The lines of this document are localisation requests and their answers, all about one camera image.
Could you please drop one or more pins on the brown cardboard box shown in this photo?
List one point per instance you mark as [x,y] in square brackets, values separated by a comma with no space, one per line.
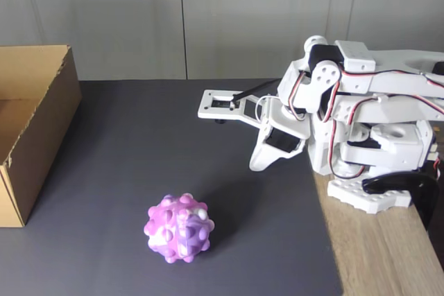
[52,119]

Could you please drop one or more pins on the dark grey table mat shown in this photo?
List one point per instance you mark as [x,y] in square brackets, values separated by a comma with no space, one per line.
[138,154]

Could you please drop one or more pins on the wrist camera on white plate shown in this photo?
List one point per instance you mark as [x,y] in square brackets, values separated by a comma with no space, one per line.
[208,110]

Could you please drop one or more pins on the pink purple bumpy ball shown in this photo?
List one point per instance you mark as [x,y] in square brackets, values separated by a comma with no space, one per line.
[178,228]

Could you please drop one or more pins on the black table clamp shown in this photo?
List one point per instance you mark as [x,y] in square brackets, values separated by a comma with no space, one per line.
[399,181]

